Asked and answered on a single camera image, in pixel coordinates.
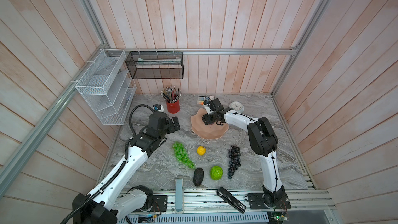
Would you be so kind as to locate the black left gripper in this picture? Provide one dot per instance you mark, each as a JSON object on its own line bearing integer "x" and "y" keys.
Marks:
{"x": 171, "y": 128}

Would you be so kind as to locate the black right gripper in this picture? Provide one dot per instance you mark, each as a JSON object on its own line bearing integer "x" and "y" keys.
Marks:
{"x": 205, "y": 118}

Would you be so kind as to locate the beige wavy fruit bowl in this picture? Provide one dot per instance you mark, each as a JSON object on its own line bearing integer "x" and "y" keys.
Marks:
{"x": 207, "y": 132}

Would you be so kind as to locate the green fake grape bunch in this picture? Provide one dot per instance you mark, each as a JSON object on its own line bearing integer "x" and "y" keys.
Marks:
{"x": 181, "y": 155}

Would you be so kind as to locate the yellow fake lemon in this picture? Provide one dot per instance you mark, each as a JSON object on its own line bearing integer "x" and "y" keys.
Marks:
{"x": 201, "y": 150}

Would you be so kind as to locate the dark purple fake grape bunch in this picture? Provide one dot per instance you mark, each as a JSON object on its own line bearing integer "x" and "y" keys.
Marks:
{"x": 235, "y": 160}

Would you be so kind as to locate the dark fake avocado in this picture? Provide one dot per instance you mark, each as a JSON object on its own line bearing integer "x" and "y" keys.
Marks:
{"x": 198, "y": 177}

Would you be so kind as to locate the green bumpy fake fruit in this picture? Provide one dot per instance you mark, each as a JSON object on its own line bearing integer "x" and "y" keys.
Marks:
{"x": 216, "y": 173}

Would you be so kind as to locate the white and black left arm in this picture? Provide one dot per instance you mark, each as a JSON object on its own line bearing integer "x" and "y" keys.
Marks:
{"x": 103, "y": 205}

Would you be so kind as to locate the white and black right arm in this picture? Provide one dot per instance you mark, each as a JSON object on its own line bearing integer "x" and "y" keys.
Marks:
{"x": 263, "y": 141}

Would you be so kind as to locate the red metal pencil bucket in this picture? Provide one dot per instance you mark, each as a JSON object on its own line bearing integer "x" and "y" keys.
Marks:
{"x": 173, "y": 107}

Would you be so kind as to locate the white round alarm clock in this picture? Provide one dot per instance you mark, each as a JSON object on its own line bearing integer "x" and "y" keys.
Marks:
{"x": 237, "y": 106}

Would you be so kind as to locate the highlighter pack in plastic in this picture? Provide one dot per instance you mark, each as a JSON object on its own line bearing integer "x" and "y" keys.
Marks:
{"x": 202, "y": 99}

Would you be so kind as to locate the bundle of coloured pencils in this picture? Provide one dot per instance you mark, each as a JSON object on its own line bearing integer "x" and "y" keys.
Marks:
{"x": 171, "y": 94}

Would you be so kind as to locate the black stapler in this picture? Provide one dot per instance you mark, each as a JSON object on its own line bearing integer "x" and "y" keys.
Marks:
{"x": 229, "y": 198}

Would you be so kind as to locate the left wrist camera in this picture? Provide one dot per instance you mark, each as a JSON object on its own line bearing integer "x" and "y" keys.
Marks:
{"x": 158, "y": 108}

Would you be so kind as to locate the grey metal bracket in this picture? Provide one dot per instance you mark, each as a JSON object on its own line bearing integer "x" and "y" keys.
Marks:
{"x": 179, "y": 196}

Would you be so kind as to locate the black wire mesh basket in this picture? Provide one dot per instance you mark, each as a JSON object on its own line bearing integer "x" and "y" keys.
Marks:
{"x": 155, "y": 64}

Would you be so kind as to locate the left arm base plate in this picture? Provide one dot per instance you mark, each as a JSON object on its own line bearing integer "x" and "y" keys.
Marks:
{"x": 158, "y": 205}

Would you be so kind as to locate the white wire mesh shelf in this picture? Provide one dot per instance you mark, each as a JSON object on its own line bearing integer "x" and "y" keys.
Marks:
{"x": 107, "y": 87}

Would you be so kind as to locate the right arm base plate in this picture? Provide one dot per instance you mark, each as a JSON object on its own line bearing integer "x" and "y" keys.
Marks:
{"x": 265, "y": 201}

